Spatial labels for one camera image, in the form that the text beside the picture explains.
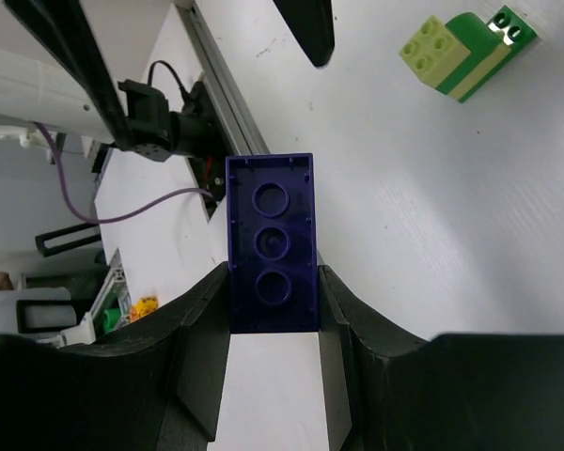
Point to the dark blue lego brick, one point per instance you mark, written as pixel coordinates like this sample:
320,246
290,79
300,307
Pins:
272,244

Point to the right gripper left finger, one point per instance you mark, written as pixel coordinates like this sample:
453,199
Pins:
155,384

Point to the aluminium rail front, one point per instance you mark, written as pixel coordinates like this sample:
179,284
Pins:
234,115

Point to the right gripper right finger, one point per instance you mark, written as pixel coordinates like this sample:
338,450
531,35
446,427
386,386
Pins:
387,389

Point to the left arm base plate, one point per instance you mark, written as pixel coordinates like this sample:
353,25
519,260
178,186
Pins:
210,169

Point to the lime green striped lego stack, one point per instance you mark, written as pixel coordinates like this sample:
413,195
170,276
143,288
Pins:
458,57

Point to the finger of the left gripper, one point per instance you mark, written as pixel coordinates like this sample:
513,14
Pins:
311,22

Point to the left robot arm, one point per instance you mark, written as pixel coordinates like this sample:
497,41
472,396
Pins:
77,94

